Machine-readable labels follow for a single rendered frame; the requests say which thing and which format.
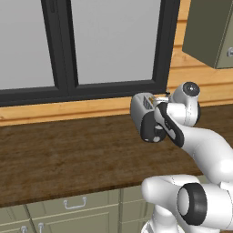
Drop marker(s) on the silver and black toaster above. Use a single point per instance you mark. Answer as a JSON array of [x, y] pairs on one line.
[[140, 113]]

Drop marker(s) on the olive wall cupboard door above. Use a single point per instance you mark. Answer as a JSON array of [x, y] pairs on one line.
[[226, 33]]

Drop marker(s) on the black toaster lever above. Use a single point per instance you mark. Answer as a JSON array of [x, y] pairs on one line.
[[158, 128]]

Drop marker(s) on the olive wall cupboard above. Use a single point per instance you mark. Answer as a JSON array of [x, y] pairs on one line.
[[203, 30]]

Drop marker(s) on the bread slice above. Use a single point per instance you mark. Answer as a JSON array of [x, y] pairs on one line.
[[151, 98]]

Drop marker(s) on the black framed window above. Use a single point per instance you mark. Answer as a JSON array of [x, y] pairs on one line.
[[68, 60]]

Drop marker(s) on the olive base cupboard door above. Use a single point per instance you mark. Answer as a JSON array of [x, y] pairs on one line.
[[79, 223], [10, 227], [135, 217]]

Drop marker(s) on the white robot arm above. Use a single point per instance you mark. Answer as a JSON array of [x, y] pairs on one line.
[[209, 145]]

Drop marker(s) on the wide olive drawer front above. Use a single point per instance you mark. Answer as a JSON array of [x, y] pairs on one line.
[[45, 206]]

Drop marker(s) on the silver cupboard knob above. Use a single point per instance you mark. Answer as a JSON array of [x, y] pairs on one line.
[[230, 52], [40, 226], [23, 228]]

